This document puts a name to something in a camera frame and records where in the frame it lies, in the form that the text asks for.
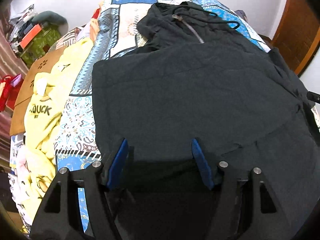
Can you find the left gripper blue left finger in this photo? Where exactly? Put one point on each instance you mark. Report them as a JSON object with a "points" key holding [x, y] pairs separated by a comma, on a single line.
{"points": [[116, 167]]}

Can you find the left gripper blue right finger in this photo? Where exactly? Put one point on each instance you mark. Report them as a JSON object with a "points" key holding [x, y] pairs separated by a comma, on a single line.
{"points": [[204, 168]]}

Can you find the black hooded sweatshirt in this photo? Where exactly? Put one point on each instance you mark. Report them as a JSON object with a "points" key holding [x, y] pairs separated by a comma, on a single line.
{"points": [[200, 104]]}

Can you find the brown wooden door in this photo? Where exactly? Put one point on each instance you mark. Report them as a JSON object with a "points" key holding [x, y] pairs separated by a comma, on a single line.
{"points": [[297, 35]]}

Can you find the yellow duck fleece garment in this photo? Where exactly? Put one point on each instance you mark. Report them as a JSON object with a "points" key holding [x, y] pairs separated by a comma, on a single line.
{"points": [[42, 120]]}

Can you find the grey purple backpack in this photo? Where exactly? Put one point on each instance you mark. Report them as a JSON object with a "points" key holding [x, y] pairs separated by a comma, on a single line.
{"points": [[242, 15]]}

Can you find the brown cardboard paw box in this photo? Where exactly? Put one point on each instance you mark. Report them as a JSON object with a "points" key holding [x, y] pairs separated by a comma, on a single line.
{"points": [[44, 64]]}

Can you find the red plush toy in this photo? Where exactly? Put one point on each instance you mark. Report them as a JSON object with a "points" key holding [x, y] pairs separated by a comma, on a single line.
{"points": [[10, 87]]}

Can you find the blue patchwork bed quilt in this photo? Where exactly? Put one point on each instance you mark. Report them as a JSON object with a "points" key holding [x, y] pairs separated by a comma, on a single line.
{"points": [[100, 79]]}

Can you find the striped patchwork pillow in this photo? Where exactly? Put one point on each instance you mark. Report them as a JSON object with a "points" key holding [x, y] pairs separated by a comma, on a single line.
{"points": [[68, 39]]}

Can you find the striped red gold curtain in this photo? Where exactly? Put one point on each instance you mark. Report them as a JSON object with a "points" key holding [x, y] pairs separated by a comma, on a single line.
{"points": [[11, 67]]}

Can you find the orange box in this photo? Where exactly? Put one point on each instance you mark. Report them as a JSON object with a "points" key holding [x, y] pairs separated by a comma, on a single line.
{"points": [[30, 35]]}

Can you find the pile of papers and clutter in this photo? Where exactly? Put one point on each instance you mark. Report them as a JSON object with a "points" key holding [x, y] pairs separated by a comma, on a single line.
{"points": [[20, 19]]}

